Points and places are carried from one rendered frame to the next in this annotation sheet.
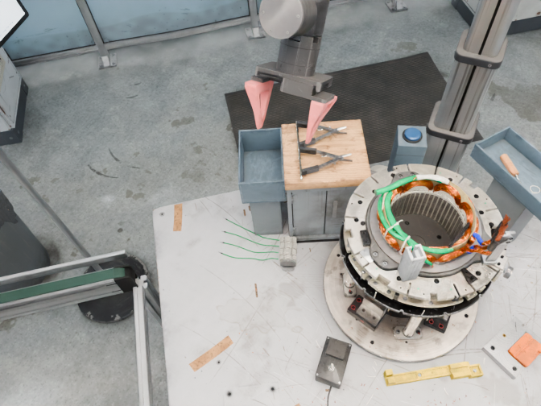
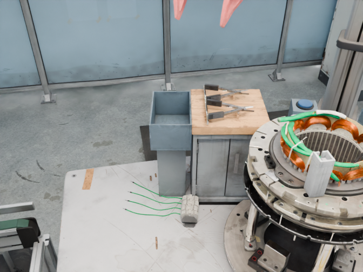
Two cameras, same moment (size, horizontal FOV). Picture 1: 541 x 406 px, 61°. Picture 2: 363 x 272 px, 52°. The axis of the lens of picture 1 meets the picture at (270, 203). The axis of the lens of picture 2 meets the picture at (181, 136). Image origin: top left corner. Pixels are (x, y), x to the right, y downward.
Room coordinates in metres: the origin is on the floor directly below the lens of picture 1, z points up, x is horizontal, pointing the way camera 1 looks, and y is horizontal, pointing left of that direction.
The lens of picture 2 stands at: (-0.12, 0.04, 1.60)
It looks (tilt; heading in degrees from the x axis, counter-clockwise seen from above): 37 degrees down; 356
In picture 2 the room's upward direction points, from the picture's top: straight up
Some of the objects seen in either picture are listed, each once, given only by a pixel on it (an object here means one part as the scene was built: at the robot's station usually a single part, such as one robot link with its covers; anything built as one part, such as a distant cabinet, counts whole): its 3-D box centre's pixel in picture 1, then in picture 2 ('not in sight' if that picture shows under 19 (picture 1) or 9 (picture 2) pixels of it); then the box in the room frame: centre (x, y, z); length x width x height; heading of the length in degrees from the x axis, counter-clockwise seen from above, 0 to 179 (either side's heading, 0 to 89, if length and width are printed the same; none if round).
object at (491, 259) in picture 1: (497, 246); not in sight; (0.36, -0.40, 1.15); 0.03 x 0.02 x 0.12; 84
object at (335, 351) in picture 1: (333, 362); not in sight; (0.28, -0.10, 0.81); 0.10 x 0.06 x 0.06; 154
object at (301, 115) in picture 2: (408, 183); (308, 116); (0.52, -0.28, 1.15); 0.15 x 0.04 x 0.02; 92
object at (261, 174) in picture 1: (265, 188); (172, 147); (0.72, 0.01, 0.92); 0.17 x 0.11 x 0.28; 176
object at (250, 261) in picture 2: (365, 312); (267, 265); (0.39, -0.20, 0.81); 0.08 x 0.05 x 0.02; 44
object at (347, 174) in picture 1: (324, 153); (228, 110); (0.71, -0.14, 1.05); 0.20 x 0.19 x 0.02; 86
